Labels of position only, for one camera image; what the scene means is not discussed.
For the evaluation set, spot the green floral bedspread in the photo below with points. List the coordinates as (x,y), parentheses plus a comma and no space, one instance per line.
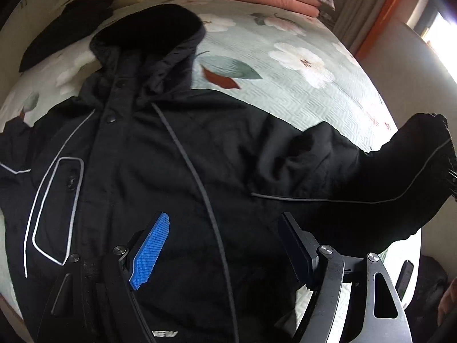
(253,45)

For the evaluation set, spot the black garment on bed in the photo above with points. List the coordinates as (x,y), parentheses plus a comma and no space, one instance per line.
(78,19)

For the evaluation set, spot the beige window curtain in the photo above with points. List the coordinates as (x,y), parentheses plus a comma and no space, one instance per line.
(360,22)

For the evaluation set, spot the black hooded jacket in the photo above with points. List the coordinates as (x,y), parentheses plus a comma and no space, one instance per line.
(138,140)

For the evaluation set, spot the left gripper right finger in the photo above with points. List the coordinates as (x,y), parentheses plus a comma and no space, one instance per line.
(374,311)

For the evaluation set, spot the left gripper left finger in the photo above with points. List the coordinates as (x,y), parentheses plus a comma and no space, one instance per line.
(125,270)

